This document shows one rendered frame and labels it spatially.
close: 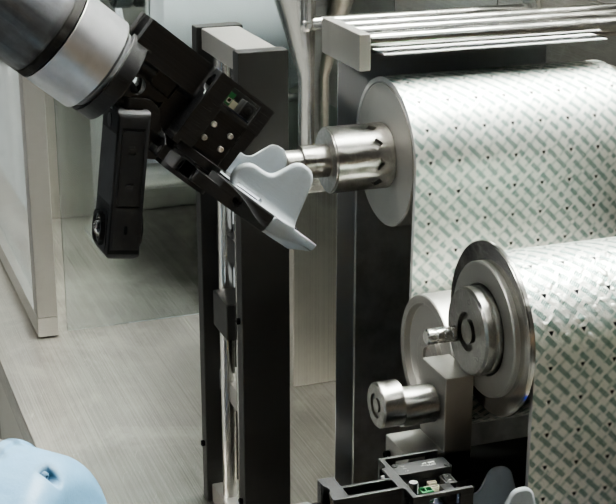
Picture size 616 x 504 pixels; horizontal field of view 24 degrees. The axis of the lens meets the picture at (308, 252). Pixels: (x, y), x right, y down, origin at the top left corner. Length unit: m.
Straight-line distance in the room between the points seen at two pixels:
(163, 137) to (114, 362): 1.01
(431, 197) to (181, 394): 0.68
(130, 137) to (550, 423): 0.42
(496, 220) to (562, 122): 0.11
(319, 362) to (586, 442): 0.78
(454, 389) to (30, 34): 0.47
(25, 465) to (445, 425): 0.53
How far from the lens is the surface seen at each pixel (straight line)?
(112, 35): 1.03
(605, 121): 1.44
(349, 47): 1.38
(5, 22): 1.01
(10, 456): 0.81
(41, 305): 2.13
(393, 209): 1.40
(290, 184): 1.10
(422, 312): 1.36
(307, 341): 1.93
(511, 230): 1.41
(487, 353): 1.19
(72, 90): 1.04
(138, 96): 1.06
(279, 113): 1.39
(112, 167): 1.06
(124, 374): 2.01
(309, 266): 1.90
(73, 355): 2.08
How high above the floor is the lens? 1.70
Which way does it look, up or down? 19 degrees down
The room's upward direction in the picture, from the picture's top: straight up
